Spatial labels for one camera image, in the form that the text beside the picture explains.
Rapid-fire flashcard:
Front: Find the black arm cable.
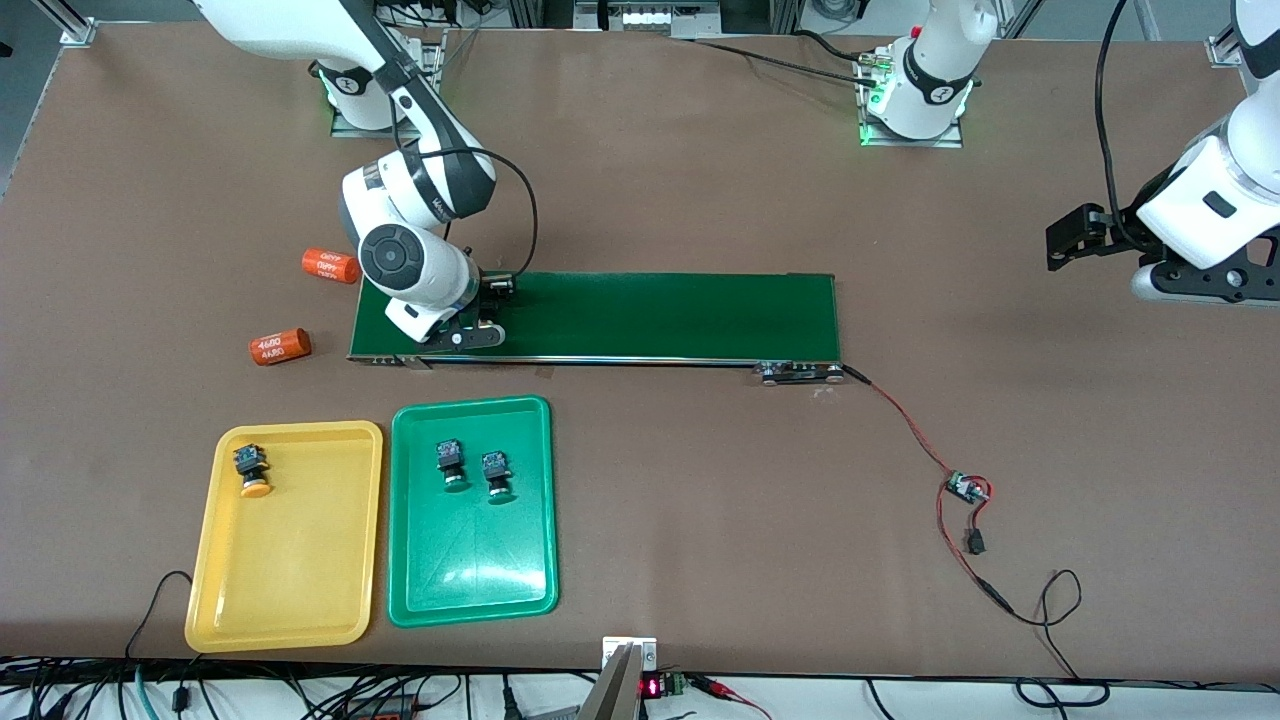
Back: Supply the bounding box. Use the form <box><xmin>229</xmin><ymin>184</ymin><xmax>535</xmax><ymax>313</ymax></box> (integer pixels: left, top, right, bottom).
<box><xmin>390</xmin><ymin>60</ymin><xmax>541</xmax><ymax>279</ymax></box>
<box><xmin>1094</xmin><ymin>0</ymin><xmax>1151</xmax><ymax>251</ymax></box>

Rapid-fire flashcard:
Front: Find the metal box with white label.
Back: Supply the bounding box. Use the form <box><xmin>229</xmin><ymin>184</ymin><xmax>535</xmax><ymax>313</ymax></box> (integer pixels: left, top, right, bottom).
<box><xmin>575</xmin><ymin>0</ymin><xmax>723</xmax><ymax>39</ymax></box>

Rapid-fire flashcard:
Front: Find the thin black cable loop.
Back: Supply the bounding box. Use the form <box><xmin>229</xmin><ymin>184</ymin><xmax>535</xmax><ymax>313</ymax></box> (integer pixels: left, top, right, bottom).
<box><xmin>1003</xmin><ymin>568</ymin><xmax>1113</xmax><ymax>709</ymax></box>

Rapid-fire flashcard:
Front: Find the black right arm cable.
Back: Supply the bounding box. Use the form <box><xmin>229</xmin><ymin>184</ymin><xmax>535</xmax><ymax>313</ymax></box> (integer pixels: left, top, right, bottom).
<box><xmin>390</xmin><ymin>60</ymin><xmax>541</xmax><ymax>279</ymax></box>

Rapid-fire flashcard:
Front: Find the green conveyor belt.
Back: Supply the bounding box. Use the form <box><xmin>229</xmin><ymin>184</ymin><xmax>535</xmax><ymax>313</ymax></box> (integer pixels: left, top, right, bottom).
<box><xmin>346</xmin><ymin>267</ymin><xmax>847</xmax><ymax>387</ymax></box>

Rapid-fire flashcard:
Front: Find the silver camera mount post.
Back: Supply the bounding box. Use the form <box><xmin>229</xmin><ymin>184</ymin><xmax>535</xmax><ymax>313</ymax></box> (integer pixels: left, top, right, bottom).
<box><xmin>575</xmin><ymin>636</ymin><xmax>661</xmax><ymax>720</ymax></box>

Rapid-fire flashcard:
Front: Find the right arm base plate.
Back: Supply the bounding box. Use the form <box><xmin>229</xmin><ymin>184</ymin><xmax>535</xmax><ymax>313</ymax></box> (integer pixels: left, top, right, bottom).
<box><xmin>330</xmin><ymin>30</ymin><xmax>447</xmax><ymax>139</ymax></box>

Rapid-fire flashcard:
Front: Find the aluminium frame profile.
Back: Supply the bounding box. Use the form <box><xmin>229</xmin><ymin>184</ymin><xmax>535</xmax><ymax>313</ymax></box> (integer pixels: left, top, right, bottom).
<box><xmin>1205</xmin><ymin>8</ymin><xmax>1259</xmax><ymax>69</ymax></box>
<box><xmin>30</xmin><ymin>0</ymin><xmax>97</xmax><ymax>47</ymax></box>

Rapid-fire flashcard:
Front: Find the green plastic tray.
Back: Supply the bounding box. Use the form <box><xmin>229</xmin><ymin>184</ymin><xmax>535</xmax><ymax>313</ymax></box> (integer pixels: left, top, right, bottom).
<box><xmin>386</xmin><ymin>396</ymin><xmax>559</xmax><ymax>629</ymax></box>

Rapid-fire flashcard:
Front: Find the yellow plastic tray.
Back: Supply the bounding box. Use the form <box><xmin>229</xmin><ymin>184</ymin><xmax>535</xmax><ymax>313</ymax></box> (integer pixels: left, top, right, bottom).
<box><xmin>184</xmin><ymin>420</ymin><xmax>385</xmax><ymax>654</ymax></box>

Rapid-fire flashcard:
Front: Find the black base supply cable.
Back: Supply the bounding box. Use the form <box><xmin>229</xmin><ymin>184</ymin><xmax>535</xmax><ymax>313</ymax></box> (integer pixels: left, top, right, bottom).
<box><xmin>690</xmin><ymin>30</ymin><xmax>886</xmax><ymax>89</ymax></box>

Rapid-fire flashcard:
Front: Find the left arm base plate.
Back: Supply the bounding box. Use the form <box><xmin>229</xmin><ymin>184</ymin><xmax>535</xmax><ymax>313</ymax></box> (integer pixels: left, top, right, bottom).
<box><xmin>856</xmin><ymin>50</ymin><xmax>967</xmax><ymax>149</ymax></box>

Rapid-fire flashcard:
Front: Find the orange printed cylinder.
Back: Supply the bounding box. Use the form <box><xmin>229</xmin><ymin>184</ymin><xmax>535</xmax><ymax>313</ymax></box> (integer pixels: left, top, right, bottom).
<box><xmin>248</xmin><ymin>327</ymin><xmax>313</xmax><ymax>368</ymax></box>
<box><xmin>301</xmin><ymin>247</ymin><xmax>362</xmax><ymax>286</ymax></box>

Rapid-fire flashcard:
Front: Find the red black power lead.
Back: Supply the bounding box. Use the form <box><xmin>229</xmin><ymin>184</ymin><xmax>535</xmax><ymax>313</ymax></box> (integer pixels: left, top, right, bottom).
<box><xmin>935</xmin><ymin>478</ymin><xmax>1016</xmax><ymax>613</ymax></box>

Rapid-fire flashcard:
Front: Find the black cable on table edge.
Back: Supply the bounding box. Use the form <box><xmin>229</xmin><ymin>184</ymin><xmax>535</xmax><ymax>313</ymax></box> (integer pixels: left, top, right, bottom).
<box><xmin>125</xmin><ymin>570</ymin><xmax>196</xmax><ymax>663</ymax></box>

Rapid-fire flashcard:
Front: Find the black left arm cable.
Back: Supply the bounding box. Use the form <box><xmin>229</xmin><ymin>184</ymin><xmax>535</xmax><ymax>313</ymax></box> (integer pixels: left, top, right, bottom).
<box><xmin>1094</xmin><ymin>0</ymin><xmax>1151</xmax><ymax>251</ymax></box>

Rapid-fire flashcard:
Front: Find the yellow mushroom push button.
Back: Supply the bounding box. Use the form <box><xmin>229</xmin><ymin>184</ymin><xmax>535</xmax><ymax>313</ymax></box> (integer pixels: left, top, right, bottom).
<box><xmin>232</xmin><ymin>443</ymin><xmax>274</xmax><ymax>500</ymax></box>

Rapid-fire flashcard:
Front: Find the tangled black cable bundle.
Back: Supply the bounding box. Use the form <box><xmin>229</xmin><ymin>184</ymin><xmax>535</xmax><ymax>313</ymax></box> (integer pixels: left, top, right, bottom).
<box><xmin>0</xmin><ymin>662</ymin><xmax>581</xmax><ymax>720</ymax></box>

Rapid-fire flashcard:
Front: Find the green mushroom push button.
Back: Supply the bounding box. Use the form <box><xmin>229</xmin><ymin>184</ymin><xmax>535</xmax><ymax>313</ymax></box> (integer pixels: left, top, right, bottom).
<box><xmin>435</xmin><ymin>438</ymin><xmax>472</xmax><ymax>494</ymax></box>
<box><xmin>480</xmin><ymin>450</ymin><xmax>517</xmax><ymax>506</ymax></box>

